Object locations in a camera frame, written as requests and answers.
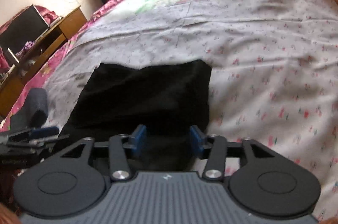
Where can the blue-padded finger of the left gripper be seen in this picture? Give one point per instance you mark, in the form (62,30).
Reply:
(11,144)
(29,134)

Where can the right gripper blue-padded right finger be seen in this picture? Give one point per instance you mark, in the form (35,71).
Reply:
(213,149)

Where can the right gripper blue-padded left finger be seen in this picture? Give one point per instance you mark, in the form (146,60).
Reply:
(122,148)

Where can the black pants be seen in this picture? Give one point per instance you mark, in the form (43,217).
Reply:
(166,99)

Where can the dark grey folded garment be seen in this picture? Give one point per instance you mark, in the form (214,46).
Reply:
(33,113)

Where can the wooden tv cabinet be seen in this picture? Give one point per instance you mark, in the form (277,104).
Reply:
(45,46)

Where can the black tv monitor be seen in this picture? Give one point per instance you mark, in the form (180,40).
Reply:
(28,26)

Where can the cherry print bed sheet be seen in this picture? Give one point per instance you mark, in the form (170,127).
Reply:
(272,95)

